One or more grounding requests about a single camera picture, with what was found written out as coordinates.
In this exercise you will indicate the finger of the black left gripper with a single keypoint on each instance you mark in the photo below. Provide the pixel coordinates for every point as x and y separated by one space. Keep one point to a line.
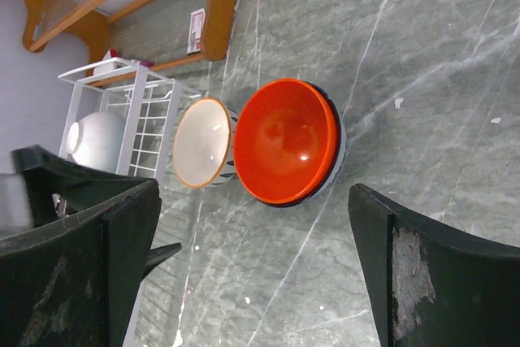
159 255
46 174

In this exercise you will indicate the wooden shelf rack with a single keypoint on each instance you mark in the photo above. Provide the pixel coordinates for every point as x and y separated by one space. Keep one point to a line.
130 5

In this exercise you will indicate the red white package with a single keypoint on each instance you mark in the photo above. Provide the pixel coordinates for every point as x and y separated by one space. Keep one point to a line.
196 23

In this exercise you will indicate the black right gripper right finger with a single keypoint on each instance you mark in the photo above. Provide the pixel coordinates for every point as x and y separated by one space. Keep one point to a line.
430 284

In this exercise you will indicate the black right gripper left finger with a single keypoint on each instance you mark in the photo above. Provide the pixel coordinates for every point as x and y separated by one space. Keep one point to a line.
73 282

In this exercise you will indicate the white bowl with leaf pattern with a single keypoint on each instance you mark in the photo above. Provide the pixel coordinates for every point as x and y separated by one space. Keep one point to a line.
203 147

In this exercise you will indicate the white box on shelf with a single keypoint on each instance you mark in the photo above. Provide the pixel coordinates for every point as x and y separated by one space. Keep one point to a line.
107 67

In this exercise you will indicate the orange bowl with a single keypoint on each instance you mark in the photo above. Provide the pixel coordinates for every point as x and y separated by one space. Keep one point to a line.
285 141

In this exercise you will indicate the white wire dish rack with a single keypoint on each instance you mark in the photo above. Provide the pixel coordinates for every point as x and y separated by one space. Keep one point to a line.
149 103

